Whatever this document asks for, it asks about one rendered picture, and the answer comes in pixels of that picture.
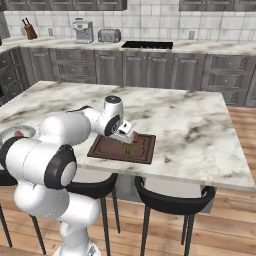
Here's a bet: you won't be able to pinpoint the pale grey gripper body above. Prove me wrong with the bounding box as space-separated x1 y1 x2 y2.
110 129 135 145

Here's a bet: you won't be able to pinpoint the brown rectangular tray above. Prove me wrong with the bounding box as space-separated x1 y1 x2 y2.
87 132 157 166

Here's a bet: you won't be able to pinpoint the grey-white plate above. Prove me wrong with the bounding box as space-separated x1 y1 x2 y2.
0 124 37 145

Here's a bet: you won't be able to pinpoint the black bar stool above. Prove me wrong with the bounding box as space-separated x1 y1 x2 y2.
65 172 122 256
0 169 48 256
133 175 217 256

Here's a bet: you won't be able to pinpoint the grey lower cupboards run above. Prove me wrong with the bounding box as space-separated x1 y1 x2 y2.
0 45 256 108

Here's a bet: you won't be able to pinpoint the black sink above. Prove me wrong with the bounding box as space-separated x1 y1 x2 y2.
120 40 175 51

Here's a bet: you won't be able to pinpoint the silver toaster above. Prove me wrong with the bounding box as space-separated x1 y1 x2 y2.
97 28 122 44

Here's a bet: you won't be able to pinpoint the silver coffee machine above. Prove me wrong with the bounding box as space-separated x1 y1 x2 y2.
71 17 95 45

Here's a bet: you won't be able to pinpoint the brown knife block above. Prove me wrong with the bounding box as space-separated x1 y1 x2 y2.
21 17 39 41

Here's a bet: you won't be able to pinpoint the grey upper cupboards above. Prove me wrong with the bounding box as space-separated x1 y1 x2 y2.
0 0 128 12
178 0 256 13

